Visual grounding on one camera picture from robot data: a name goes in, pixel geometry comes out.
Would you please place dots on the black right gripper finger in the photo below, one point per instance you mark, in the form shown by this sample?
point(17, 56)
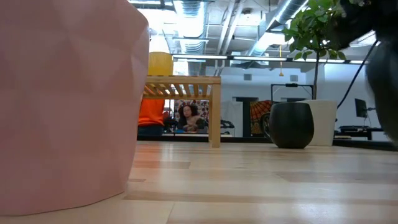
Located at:
point(351, 25)

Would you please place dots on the black mug orange inside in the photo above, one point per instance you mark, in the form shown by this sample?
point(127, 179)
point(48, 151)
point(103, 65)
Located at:
point(387, 93)

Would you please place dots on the black round mug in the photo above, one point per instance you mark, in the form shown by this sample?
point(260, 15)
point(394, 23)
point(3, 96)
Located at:
point(290, 124)

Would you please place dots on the yellow mug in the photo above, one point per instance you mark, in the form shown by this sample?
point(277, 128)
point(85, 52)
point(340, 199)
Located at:
point(160, 63)

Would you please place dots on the pink faceted mug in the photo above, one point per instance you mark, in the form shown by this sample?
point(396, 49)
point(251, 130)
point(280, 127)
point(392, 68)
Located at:
point(65, 105)

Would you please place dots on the black monitor on arm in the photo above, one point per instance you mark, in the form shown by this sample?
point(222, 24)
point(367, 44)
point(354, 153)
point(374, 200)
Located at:
point(360, 108)

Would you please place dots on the green leafy plant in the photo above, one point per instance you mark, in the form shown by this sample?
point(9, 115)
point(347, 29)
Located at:
point(311, 28)

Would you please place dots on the ceiling light strip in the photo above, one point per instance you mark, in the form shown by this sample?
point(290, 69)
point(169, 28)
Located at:
point(258, 58)

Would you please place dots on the white plant pot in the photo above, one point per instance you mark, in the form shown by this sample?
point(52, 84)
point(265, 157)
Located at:
point(325, 121)

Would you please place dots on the black low bench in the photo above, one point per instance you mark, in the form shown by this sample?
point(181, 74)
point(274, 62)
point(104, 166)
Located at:
point(357, 129)

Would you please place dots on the orange patterned tapestry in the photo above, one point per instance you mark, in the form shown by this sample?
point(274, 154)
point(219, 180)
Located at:
point(259, 115)

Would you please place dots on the black aluminium cross bar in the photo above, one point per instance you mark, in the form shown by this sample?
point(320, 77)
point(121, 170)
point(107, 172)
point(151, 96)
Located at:
point(248, 140)

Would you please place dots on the round patterned cloth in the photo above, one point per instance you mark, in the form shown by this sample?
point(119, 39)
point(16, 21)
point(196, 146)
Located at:
point(202, 107)

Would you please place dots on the wooden slatted rack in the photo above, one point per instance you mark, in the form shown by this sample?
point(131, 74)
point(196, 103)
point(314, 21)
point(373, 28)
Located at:
point(186, 80)

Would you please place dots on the seated person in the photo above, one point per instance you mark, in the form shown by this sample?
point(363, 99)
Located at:
point(188, 118)

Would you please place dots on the person in orange top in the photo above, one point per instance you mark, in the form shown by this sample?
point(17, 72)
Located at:
point(151, 113)

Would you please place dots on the silver ceiling duct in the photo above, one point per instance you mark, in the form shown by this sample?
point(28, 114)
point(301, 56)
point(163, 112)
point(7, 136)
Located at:
point(190, 21)
point(273, 21)

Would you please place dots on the black metal stand frame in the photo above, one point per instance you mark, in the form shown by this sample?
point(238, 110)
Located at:
point(292, 85)

